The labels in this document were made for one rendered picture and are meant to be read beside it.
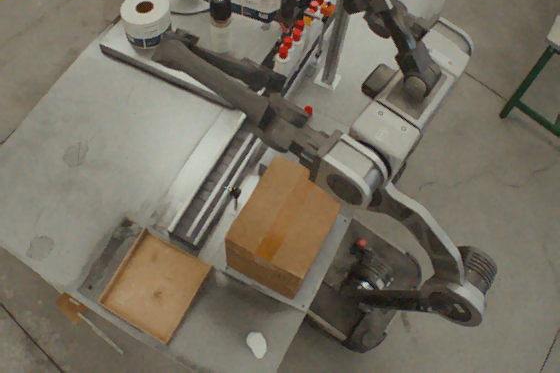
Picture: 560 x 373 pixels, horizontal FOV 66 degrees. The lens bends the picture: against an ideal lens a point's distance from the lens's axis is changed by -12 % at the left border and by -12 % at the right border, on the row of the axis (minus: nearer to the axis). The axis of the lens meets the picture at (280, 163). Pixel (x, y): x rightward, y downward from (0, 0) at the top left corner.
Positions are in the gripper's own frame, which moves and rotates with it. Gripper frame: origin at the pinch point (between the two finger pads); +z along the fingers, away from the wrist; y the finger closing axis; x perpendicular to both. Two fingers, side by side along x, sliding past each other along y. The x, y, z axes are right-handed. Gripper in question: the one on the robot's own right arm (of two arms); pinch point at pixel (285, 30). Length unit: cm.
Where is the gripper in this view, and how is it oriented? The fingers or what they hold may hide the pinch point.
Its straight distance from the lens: 188.4
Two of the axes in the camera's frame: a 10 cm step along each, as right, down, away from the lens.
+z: -0.8, 4.9, 8.7
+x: 8.9, 4.3, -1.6
